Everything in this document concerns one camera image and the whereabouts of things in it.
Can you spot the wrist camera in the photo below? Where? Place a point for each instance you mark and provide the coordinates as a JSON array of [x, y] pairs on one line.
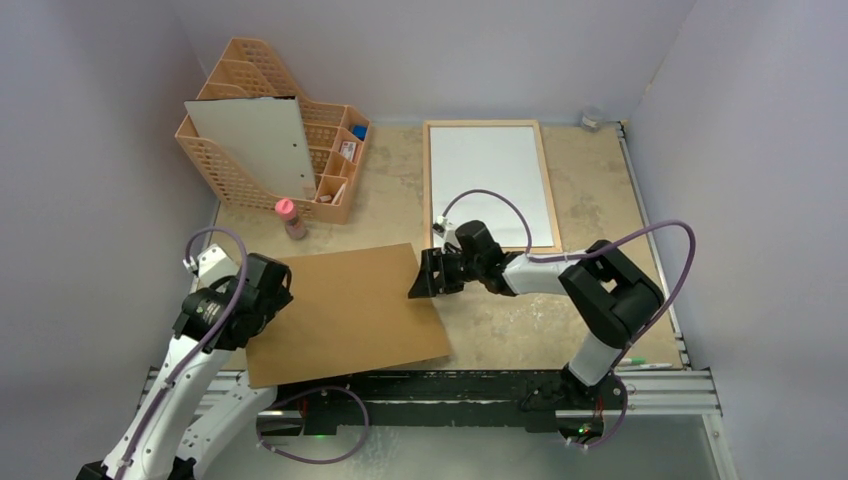
[[210, 265], [444, 233]]

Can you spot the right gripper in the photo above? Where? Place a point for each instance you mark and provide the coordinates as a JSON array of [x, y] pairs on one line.
[[445, 268]]

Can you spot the green capped marker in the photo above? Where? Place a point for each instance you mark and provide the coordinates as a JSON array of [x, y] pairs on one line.
[[631, 361]]

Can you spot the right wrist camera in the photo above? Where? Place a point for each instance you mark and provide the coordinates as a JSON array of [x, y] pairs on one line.
[[444, 233]]

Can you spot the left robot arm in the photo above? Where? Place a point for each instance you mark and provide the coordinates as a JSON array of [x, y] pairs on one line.
[[169, 438]]

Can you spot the white wooden picture frame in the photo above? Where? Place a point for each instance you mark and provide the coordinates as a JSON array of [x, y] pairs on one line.
[[550, 199]]

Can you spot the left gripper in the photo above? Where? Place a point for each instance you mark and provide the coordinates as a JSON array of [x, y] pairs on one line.
[[284, 297]]

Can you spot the pink capped small bottle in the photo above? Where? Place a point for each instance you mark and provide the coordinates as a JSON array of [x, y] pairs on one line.
[[287, 210]]

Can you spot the red white small box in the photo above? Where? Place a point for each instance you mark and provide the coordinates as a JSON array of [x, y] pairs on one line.
[[348, 150]]

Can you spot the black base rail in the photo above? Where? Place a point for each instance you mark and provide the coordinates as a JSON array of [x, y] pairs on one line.
[[534, 400]]

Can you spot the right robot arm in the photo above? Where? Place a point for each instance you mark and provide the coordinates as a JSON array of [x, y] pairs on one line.
[[613, 296]]

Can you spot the small clear jar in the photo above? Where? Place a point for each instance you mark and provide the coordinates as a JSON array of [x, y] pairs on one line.
[[592, 119]]

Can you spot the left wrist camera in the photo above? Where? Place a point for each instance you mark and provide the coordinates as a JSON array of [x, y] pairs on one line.
[[210, 265]]

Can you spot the orange plastic desk organizer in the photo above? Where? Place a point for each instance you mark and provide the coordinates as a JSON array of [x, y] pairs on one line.
[[250, 67]]

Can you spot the white board in organizer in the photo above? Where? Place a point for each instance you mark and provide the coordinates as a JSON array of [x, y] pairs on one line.
[[265, 136]]

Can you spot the brown cardboard backing board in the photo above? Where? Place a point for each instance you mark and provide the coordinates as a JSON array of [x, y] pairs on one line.
[[350, 313]]

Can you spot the blue item in organizer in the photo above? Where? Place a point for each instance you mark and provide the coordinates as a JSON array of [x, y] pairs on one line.
[[359, 131]]

